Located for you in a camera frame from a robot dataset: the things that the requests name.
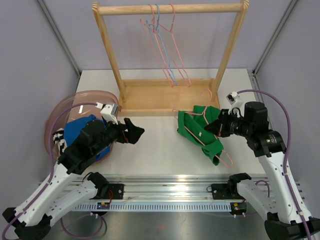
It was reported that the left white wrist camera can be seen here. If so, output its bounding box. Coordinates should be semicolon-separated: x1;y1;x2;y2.
96;102;119;125

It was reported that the green tank top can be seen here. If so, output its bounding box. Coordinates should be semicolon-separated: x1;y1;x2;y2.
176;104;225;166

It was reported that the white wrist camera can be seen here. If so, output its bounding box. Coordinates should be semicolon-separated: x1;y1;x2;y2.
226;91;244;114
96;102;119;125

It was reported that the white slotted cable duct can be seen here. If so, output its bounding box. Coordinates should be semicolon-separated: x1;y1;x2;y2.
74;202;231;212

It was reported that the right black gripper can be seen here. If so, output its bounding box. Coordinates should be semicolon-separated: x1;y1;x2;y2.
205;109;253;138

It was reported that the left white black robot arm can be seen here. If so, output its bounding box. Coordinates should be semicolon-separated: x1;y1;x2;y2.
2;117;145;240

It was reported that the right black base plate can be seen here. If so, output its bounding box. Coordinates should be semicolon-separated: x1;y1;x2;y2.
206;183;233;200

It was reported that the light blue wire hanger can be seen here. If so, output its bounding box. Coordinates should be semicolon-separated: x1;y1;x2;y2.
152;4;177;86

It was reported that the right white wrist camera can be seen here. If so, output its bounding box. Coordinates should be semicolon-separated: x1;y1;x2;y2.
226;91;244;114

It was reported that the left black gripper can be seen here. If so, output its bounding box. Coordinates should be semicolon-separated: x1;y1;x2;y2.
92;116;144;156

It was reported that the aluminium mounting rail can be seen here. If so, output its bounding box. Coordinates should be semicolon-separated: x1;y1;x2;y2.
106;175;228;202

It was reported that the black white striped tank top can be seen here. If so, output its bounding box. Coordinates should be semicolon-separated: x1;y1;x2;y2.
52;128;68;155

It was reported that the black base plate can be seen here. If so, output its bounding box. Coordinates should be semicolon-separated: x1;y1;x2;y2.
206;183;233;200
104;183;125;200

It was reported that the blue tank top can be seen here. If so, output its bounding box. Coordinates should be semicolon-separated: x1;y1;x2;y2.
63;114;111;162

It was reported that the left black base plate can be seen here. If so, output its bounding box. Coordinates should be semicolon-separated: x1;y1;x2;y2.
104;183;125;200

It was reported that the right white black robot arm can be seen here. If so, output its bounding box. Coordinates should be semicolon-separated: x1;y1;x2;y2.
204;101;320;240

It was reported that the pink wire hanger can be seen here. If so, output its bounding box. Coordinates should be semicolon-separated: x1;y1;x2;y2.
157;3;192;87
172;88;233;168
140;4;174;88

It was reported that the wooden clothes rack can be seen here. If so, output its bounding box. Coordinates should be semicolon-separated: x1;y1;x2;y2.
91;0;249;117

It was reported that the pink translucent plastic basket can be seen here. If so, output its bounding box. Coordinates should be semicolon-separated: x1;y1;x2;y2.
44;90;119;159

